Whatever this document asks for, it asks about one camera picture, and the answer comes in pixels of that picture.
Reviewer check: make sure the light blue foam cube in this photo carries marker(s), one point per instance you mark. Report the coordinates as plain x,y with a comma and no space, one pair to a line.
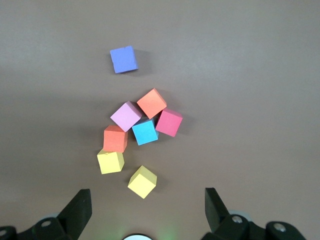
145,132

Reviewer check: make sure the red foam cube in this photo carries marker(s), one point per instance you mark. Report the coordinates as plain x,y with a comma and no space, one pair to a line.
169,123

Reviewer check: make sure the purple foam cube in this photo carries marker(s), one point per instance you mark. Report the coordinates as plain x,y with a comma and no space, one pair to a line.
124,60

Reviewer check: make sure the yellow foam cube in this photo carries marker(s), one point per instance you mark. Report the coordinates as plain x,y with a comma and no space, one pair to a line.
110,162
142,182

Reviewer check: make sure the orange foam cube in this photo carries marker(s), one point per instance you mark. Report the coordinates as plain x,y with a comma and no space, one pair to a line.
151,103
115,139

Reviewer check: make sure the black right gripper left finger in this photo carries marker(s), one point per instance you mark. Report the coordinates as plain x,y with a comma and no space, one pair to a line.
75,215

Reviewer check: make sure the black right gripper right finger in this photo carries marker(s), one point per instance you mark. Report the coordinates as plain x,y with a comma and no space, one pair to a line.
220,220

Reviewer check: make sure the lilac pink foam cube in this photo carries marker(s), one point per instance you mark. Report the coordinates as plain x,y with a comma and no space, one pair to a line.
125,116

